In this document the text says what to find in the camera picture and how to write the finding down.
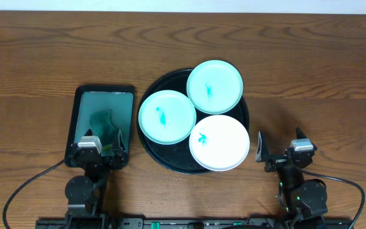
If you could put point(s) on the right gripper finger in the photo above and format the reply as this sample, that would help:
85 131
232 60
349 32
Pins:
262 153
300 134

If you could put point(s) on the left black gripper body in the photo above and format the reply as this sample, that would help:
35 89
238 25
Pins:
105 156

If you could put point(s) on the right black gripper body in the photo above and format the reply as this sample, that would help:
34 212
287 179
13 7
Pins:
274 163

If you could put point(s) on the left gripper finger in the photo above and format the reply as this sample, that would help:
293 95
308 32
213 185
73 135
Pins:
88 133
118 144

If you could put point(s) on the green yellow sponge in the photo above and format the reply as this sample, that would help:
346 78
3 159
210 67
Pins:
102 126

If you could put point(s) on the mint green plate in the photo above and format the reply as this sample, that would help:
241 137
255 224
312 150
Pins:
167 117
214 87

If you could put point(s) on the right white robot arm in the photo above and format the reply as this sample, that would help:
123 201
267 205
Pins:
303 199

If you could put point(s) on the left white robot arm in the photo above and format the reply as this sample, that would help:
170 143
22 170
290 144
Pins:
85 193

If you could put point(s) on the black rectangular sponge tray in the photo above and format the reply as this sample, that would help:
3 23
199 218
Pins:
89 99

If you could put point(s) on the white plate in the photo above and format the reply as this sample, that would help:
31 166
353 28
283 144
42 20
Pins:
219 143

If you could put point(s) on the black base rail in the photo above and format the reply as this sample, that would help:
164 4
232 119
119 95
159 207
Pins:
139 223

